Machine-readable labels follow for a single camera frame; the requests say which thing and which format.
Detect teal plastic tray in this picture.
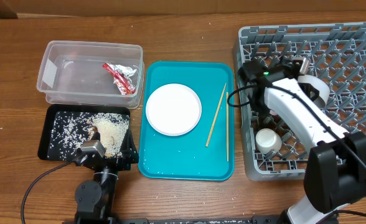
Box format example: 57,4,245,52
138,61,235,181

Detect wooden chopstick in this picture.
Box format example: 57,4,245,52
205,83,227,147

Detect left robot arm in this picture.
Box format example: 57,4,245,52
73,129,139,223

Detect black table edge frame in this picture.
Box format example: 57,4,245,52
61,214,339,224

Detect white round plate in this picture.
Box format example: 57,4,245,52
145,83,202,136

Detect clear plastic bin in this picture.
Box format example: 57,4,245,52
36,40,144,109

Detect red foil wrapper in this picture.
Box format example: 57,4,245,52
102,62,138,95

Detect black food waste tray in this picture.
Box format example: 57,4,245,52
37,105,130,161

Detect grey bowl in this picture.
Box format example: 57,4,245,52
298,75,330,108

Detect black left camera cable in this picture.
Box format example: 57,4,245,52
20,160,78,224

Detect white cylindrical cup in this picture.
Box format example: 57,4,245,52
255,128,282,154

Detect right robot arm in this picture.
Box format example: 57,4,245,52
242,57,366,223

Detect grey dish rack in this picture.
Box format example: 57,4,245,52
233,22,366,181

